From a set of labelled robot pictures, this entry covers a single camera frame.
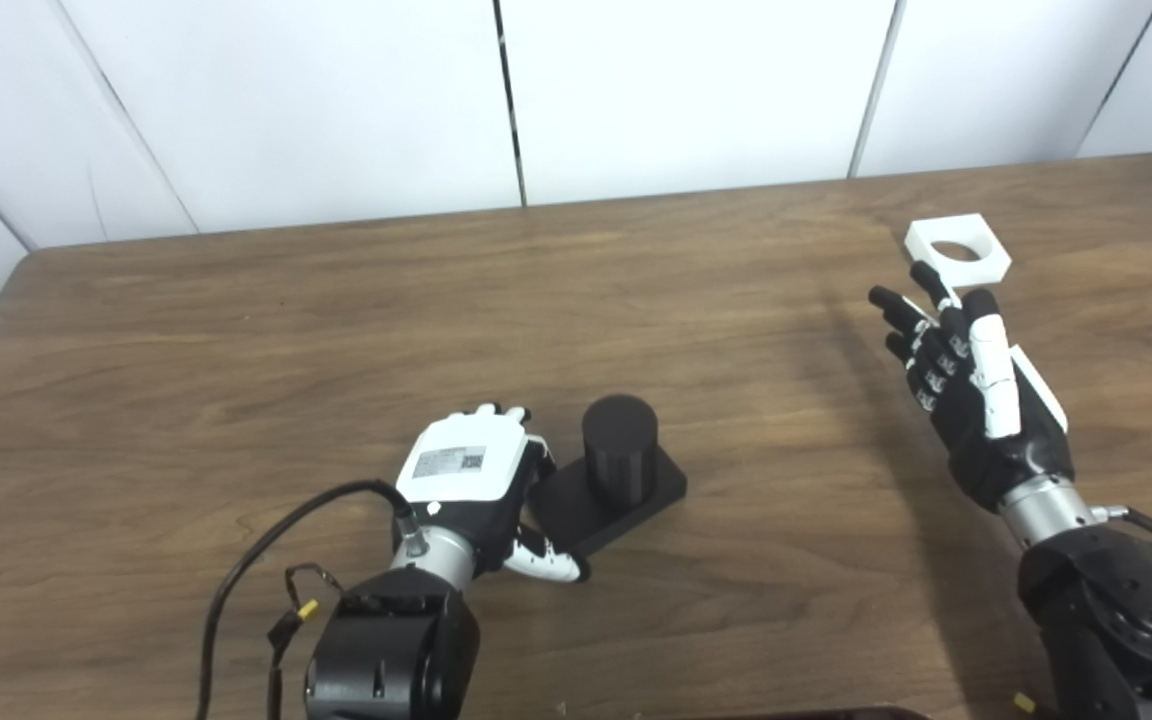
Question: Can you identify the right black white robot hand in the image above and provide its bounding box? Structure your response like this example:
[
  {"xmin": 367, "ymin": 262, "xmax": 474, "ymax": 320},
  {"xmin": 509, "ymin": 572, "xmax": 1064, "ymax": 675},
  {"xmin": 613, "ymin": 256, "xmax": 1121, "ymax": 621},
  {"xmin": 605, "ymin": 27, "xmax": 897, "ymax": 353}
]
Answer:
[{"xmin": 868, "ymin": 262, "xmax": 1076, "ymax": 515}]

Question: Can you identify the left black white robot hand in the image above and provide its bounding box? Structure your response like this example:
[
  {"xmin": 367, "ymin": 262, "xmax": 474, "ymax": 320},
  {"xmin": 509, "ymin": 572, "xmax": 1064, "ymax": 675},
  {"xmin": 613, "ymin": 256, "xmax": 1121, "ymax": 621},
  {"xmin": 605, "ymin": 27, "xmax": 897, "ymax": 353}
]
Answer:
[{"xmin": 394, "ymin": 404, "xmax": 589, "ymax": 585}]

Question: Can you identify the black peg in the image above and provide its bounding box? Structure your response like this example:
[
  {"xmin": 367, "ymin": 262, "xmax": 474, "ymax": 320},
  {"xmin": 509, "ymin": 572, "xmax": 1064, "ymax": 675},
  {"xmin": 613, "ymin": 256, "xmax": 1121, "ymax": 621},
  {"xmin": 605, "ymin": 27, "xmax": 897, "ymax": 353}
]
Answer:
[{"xmin": 526, "ymin": 394, "xmax": 688, "ymax": 561}]

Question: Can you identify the white square piece with hole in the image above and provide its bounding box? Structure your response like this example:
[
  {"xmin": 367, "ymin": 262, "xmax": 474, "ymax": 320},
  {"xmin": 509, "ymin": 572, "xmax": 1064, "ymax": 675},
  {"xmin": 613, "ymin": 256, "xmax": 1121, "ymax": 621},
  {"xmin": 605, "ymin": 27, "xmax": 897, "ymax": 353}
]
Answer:
[{"xmin": 904, "ymin": 213, "xmax": 1013, "ymax": 285}]

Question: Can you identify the thick black left wrist cable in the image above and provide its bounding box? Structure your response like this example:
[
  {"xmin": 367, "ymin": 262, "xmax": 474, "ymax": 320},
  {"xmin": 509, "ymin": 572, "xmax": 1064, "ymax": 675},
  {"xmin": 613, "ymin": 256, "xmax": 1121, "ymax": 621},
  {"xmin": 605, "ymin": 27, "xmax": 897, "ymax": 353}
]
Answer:
[{"xmin": 196, "ymin": 480, "xmax": 429, "ymax": 720}]

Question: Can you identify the thin left cable yellow connector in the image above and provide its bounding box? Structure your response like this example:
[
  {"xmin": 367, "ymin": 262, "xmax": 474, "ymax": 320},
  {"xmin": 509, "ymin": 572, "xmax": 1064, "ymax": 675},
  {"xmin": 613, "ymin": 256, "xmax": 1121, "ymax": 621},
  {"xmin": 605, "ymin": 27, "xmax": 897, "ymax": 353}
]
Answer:
[{"xmin": 266, "ymin": 563, "xmax": 345, "ymax": 720}]

